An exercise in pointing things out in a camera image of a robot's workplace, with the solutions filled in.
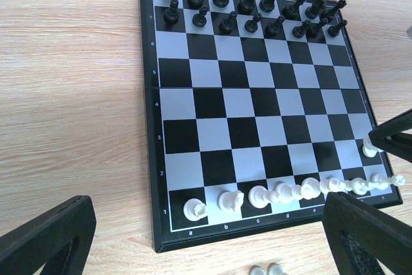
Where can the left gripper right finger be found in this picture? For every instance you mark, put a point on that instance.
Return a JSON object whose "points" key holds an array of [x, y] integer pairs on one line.
{"points": [[361, 237]]}

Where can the black white chessboard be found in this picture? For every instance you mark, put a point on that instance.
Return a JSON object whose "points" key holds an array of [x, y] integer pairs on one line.
{"points": [[228, 112]]}

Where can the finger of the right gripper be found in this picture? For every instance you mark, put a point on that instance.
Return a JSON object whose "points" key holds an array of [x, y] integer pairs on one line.
{"points": [[391, 138]]}

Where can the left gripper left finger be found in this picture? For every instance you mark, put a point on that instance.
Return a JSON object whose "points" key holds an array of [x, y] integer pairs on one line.
{"points": [[58, 241]]}

